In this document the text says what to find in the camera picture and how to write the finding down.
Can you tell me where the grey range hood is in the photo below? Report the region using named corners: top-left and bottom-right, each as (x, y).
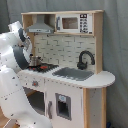
top-left (27, 14), bottom-right (55, 34)

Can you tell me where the wooden toy kitchen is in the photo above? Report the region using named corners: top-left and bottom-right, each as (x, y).
top-left (19, 10), bottom-right (115, 128)

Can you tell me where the black toy stovetop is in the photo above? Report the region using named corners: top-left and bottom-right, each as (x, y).
top-left (28, 63), bottom-right (57, 73)

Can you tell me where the red right oven knob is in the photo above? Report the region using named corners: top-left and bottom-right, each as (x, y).
top-left (32, 81), bottom-right (39, 87)

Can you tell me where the small metal pot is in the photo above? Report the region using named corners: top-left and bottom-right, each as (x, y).
top-left (30, 56), bottom-right (42, 66)

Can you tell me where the white microwave door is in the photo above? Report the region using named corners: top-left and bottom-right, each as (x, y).
top-left (56, 14), bottom-right (93, 34)

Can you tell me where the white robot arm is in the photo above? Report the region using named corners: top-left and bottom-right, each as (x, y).
top-left (0, 21), bottom-right (52, 128)

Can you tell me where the grey toy sink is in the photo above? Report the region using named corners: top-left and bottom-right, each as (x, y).
top-left (53, 67), bottom-right (93, 81)

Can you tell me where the black toy faucet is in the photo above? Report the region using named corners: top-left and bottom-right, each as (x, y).
top-left (77, 50), bottom-right (95, 70)

